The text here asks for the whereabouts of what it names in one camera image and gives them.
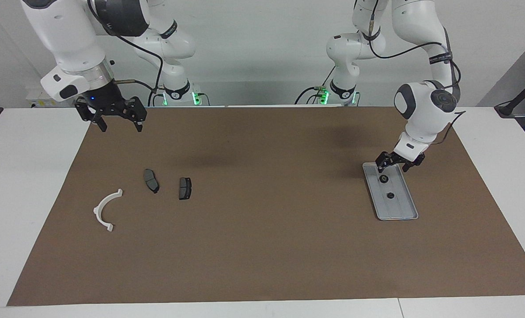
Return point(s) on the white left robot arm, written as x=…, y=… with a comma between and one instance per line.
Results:
x=425, y=101

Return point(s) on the slanted dark grey brake pad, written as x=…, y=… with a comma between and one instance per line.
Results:
x=151, y=180

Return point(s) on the black stand with rod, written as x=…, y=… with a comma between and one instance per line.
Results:
x=507, y=109

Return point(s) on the brown table mat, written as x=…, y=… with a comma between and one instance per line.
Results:
x=262, y=229

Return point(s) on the white curved plastic bracket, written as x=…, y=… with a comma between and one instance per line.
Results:
x=98, y=213

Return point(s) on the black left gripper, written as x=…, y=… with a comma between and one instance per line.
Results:
x=392, y=160

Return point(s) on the grey metal tray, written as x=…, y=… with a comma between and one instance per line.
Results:
x=399, y=207

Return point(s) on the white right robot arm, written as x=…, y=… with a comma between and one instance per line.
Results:
x=68, y=35

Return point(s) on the rectangular dark grey brake pad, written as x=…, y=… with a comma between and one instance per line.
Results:
x=185, y=188

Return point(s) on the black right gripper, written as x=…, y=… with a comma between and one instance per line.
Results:
x=110, y=106

